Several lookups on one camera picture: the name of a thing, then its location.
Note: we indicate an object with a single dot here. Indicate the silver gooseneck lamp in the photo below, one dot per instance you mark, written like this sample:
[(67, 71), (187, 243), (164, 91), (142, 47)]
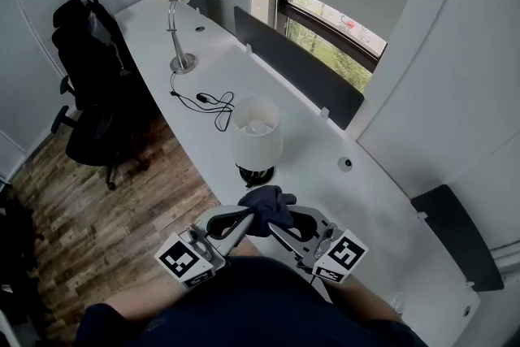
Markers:
[(181, 57)]

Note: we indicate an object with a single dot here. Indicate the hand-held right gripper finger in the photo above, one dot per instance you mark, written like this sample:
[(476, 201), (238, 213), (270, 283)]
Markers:
[(308, 215), (292, 244)]

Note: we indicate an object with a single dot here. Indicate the dark blue wiping cloth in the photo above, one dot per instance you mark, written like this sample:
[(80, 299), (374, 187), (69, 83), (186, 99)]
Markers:
[(268, 211)]

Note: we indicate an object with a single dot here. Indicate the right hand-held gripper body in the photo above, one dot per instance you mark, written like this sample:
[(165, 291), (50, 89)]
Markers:
[(341, 256)]

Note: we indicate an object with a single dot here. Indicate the clear plastic wrapper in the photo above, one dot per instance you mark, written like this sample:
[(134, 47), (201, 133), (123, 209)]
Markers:
[(396, 304)]

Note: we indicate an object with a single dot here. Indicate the dark framed window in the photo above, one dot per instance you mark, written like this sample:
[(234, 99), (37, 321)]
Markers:
[(325, 40)]

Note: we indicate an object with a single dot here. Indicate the person's right forearm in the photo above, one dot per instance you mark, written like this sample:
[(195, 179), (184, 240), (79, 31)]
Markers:
[(369, 298)]

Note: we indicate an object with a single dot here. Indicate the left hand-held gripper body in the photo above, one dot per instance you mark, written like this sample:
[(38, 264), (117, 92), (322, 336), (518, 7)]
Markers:
[(183, 260)]

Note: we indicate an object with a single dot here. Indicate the white wall pipes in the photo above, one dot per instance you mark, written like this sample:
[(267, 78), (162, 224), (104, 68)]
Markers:
[(508, 258)]

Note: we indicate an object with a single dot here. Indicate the black office chair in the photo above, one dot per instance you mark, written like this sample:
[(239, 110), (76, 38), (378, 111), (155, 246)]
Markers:
[(97, 93)]

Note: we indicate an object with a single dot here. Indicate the long dark desk divider panel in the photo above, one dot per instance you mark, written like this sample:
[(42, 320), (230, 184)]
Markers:
[(300, 65)]

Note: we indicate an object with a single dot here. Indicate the person's dark blue shirt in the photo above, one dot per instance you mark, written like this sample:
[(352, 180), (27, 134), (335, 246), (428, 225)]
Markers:
[(243, 309)]

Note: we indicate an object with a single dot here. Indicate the black equipment heap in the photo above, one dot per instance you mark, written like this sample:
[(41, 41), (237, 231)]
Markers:
[(16, 256)]

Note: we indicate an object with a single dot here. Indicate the person's left forearm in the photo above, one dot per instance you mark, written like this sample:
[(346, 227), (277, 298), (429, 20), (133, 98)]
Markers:
[(142, 296)]

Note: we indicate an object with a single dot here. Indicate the white table lamp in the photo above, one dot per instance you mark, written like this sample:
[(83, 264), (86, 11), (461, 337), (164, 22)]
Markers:
[(256, 146)]

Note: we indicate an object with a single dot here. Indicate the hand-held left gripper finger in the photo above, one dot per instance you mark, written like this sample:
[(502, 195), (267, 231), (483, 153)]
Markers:
[(225, 210), (242, 231)]

